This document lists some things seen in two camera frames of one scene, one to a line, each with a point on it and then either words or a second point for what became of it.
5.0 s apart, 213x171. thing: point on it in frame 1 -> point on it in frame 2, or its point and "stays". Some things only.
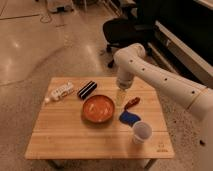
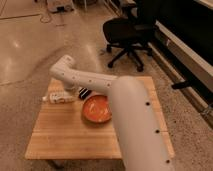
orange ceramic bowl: x=98 y=109 stays
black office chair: x=129 y=29 stays
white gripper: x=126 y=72 -> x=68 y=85
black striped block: x=86 y=90 stays
